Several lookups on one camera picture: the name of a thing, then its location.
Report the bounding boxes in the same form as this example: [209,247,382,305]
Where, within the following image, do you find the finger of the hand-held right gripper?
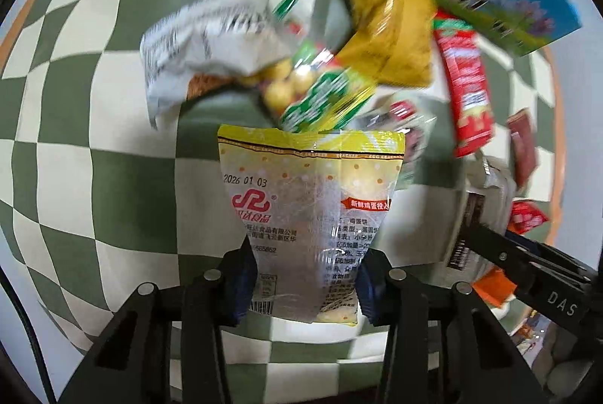
[459,222,538,289]
[506,231,592,280]

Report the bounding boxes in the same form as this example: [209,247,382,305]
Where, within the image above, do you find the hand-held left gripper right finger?
[355,248,549,404]

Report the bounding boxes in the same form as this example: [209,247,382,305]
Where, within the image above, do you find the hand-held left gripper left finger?
[59,234,259,404]

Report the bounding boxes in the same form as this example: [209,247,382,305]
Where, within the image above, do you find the white black-labelled snack packet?
[443,152,519,282]

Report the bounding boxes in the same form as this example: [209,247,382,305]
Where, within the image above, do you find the yellow-topped clear snack packet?
[217,124,407,327]

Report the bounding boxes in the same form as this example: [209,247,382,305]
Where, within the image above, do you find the long red snack packet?
[431,8,495,158]

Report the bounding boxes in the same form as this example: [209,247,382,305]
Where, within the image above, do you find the green fruit candy packet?
[257,0,378,135]

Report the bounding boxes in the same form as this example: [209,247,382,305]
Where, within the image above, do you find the yellow foil snack packet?
[330,0,436,89]

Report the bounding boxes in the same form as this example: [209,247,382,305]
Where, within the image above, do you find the small red snack packet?
[506,199,551,235]

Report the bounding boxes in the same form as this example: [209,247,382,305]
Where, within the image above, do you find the dark red small packet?
[506,108,539,190]

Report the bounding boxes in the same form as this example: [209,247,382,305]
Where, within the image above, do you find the clear red-labelled snack packet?
[372,100,439,193]

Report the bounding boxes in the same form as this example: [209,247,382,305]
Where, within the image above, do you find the black cable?
[0,267,57,404]

